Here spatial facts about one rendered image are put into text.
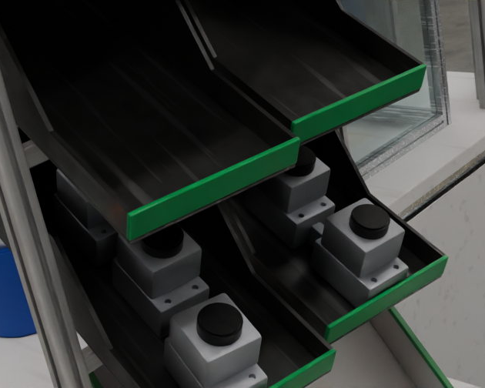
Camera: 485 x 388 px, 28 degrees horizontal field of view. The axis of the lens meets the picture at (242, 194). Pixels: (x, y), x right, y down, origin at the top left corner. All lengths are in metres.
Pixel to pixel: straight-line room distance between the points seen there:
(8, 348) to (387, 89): 0.97
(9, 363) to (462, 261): 0.94
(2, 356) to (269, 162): 0.98
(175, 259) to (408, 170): 1.23
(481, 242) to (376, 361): 1.18
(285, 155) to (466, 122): 1.48
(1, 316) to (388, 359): 0.81
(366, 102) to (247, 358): 0.20
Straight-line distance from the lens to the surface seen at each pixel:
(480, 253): 2.06
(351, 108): 0.69
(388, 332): 0.90
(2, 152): 0.63
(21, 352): 1.53
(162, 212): 0.57
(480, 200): 2.02
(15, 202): 0.64
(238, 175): 0.60
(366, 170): 1.85
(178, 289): 0.70
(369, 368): 0.89
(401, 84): 0.72
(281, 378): 0.69
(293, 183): 0.76
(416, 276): 0.77
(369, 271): 0.74
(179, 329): 0.64
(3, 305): 1.55
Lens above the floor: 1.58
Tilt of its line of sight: 22 degrees down
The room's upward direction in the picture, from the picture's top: 11 degrees counter-clockwise
